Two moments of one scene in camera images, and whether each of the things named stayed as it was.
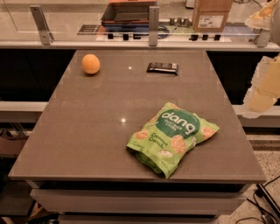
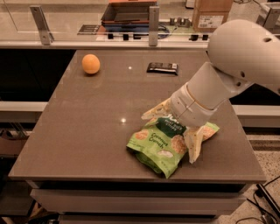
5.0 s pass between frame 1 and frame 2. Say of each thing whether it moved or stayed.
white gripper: moved
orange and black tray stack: stayed
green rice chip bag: stayed
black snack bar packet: stayed
